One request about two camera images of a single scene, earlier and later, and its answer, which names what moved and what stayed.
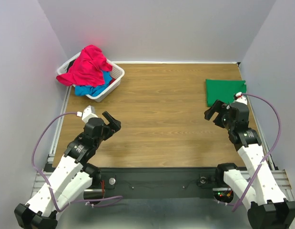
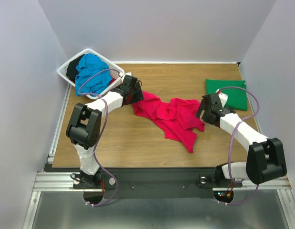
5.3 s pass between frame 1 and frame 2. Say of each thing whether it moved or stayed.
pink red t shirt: moved
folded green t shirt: stayed
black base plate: stayed
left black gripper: moved
